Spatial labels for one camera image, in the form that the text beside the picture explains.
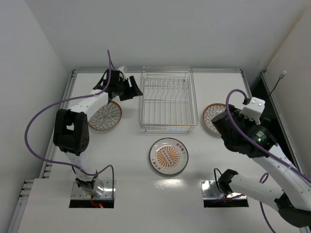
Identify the floral plate orange rim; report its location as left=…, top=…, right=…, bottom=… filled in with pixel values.
left=88, top=101, right=122, bottom=131
left=202, top=103, right=225, bottom=135

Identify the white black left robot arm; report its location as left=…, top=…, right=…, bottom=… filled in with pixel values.
left=53, top=68, right=142, bottom=197

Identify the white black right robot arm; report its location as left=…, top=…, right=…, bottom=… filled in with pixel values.
left=212, top=104, right=311, bottom=228

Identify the sunburst plate dark rim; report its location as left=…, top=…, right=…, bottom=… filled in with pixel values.
left=148, top=137, right=189, bottom=177

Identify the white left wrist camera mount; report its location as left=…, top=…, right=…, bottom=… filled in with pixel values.
left=118, top=66, right=128, bottom=80

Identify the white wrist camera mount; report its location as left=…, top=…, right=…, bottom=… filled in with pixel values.
left=240, top=97, right=265, bottom=123
left=118, top=66, right=128, bottom=80

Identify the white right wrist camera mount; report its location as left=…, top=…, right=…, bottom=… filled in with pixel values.
left=240, top=97, right=265, bottom=123

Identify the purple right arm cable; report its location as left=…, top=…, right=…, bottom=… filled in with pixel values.
left=213, top=89, right=311, bottom=233

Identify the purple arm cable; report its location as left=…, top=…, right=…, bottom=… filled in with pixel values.
left=213, top=89, right=311, bottom=233
left=24, top=50, right=115, bottom=200

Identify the chrome wire dish rack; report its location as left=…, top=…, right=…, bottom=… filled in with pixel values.
left=138, top=67, right=199, bottom=133

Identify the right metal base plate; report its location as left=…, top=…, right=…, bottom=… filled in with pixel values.
left=201, top=180, right=247, bottom=200

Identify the metal base plate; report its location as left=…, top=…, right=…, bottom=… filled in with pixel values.
left=71, top=180, right=116, bottom=200
left=201, top=180, right=247, bottom=200

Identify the black wall cable white plug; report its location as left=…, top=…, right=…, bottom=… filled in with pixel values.
left=268, top=71, right=287, bottom=98

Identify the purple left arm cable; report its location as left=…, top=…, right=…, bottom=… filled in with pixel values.
left=24, top=50, right=115, bottom=200

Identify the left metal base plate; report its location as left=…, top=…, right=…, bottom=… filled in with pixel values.
left=71, top=180, right=116, bottom=200

